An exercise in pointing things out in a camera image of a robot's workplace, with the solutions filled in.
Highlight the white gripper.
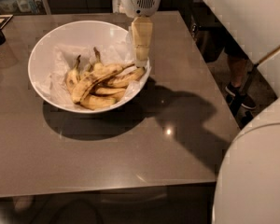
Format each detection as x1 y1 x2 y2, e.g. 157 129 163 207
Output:
119 0 161 67

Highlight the large top banana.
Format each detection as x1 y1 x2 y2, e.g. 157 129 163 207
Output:
71 63 133 104

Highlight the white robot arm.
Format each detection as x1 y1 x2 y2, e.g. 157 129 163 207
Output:
203 0 280 224

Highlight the right banana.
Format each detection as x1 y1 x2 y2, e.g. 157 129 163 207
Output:
105 67 146 88

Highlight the middle banana with stem up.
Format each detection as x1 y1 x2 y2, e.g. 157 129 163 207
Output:
93 48 103 71

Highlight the small left banana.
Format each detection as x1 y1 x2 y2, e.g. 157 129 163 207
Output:
65 56 80 92

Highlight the bottom banana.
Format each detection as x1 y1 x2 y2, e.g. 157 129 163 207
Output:
80 95 117 110

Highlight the white bowl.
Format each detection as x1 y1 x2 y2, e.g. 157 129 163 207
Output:
27 20 151 115

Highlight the person leg with shoe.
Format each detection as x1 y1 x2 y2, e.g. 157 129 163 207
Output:
223 40 258 111

